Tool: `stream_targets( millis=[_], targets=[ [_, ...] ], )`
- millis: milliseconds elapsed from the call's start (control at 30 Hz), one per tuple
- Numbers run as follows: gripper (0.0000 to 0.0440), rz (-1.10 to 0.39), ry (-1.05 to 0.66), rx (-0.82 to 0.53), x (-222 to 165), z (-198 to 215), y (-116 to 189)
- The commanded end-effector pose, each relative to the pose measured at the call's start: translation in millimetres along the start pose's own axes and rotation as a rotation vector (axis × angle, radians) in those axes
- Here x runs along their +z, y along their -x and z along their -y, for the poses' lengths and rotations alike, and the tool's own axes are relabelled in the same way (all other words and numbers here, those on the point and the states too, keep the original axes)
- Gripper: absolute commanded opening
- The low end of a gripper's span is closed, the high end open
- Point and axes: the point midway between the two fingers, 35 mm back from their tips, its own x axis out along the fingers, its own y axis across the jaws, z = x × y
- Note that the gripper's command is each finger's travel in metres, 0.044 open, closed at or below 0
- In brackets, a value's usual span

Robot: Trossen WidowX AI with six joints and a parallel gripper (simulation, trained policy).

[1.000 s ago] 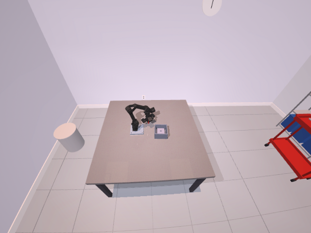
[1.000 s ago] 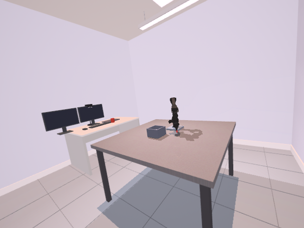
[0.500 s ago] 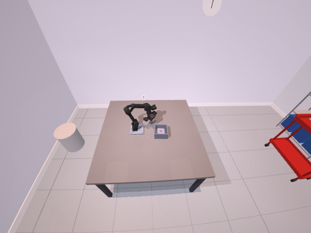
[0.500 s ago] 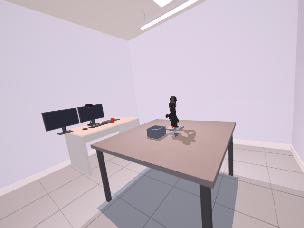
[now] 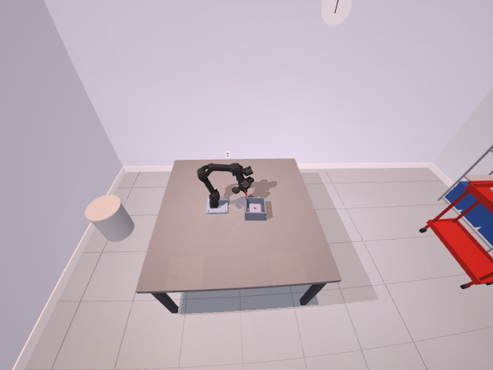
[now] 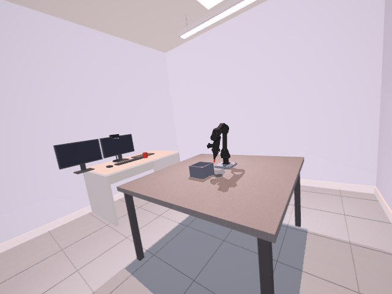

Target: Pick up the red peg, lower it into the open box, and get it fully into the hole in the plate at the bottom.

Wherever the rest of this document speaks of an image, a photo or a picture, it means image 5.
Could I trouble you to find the pink square plate with hole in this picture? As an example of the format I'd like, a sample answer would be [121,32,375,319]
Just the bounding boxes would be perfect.
[249,203,261,212]

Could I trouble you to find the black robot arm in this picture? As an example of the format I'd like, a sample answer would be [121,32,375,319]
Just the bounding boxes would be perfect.
[197,163,253,208]

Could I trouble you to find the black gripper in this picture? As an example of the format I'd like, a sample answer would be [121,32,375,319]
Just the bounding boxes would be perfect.
[232,177,254,194]

